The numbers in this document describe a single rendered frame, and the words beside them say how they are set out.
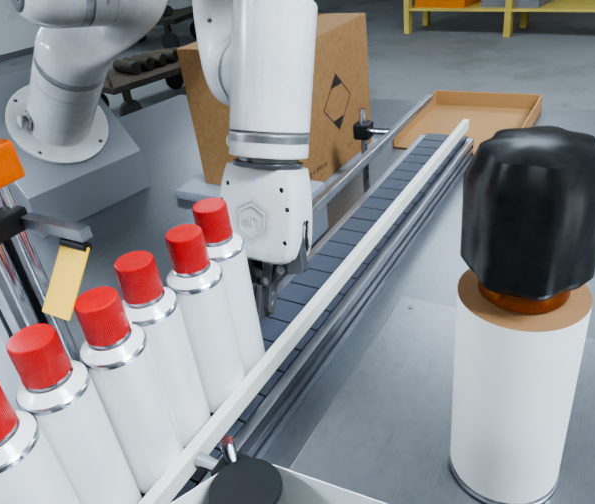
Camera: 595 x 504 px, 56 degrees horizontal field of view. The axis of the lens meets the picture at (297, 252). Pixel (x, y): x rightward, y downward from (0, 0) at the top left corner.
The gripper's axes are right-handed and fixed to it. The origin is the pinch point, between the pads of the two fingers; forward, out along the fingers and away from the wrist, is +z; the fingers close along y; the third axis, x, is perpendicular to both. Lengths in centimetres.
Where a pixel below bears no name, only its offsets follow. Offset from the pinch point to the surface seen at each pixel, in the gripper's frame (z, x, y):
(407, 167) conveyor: -11, 50, -2
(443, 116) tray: -21, 90, -8
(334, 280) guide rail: -0.6, 9.9, 4.1
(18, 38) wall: -89, 458, -715
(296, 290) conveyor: 2.5, 11.6, -2.1
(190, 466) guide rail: 10.0, -17.1, 4.4
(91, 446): 4.2, -25.7, 2.2
